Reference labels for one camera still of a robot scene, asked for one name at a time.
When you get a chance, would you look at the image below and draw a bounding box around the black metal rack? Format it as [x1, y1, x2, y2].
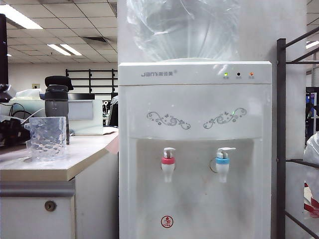
[276, 26, 319, 239]

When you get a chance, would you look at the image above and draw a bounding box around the thin desk cable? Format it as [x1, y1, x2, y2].
[8, 102, 34, 120]

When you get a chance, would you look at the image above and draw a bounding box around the white crumpled plastic heap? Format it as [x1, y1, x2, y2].
[9, 89, 48, 105]

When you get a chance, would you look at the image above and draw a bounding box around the white box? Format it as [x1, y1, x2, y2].
[67, 99, 104, 135]

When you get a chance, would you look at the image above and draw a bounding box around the ceiling air vent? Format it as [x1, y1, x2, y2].
[83, 36, 110, 45]

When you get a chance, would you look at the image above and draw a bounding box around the white paper sheet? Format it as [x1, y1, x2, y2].
[101, 126, 120, 136]

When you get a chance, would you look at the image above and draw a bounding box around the black computer monitor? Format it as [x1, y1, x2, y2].
[0, 13, 12, 103]

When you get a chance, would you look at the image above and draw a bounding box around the blue-lit screen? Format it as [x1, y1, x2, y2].
[305, 87, 319, 120]

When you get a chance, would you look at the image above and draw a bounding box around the clear plastic mug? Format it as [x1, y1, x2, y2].
[24, 116, 67, 162]

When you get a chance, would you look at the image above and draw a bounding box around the black wall shelf frame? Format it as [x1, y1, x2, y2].
[65, 68, 119, 100]

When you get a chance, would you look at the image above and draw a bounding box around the blue cold water tap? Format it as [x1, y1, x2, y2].
[214, 146, 237, 184]

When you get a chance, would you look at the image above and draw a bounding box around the black cap-shaped object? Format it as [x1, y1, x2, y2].
[44, 75, 74, 92]

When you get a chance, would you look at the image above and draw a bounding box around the red white striped bag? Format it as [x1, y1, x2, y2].
[303, 181, 319, 219]

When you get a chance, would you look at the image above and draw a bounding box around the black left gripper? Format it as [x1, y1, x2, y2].
[0, 117, 30, 148]

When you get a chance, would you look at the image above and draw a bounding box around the round metal drawer lock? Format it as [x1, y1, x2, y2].
[44, 200, 57, 213]

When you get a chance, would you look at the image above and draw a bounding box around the white water dispenser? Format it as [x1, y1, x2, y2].
[118, 57, 273, 239]

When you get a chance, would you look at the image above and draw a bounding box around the red hot water tap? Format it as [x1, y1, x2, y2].
[160, 146, 177, 184]

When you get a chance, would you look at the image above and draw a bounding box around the clear plastic-wrapped water jug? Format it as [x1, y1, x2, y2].
[126, 0, 241, 62]

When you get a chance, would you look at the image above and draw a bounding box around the white cabinet counter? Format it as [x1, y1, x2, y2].
[0, 130, 120, 239]

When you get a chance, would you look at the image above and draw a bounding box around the white translucent plastic bag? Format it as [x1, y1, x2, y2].
[303, 131, 319, 180]

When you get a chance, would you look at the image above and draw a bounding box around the wide ceiling light panel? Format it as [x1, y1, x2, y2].
[0, 4, 43, 30]

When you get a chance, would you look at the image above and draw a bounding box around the black white sign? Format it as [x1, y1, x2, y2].
[102, 100, 111, 118]

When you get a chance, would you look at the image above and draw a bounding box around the dark grey water bottle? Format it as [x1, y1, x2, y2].
[44, 84, 70, 145]

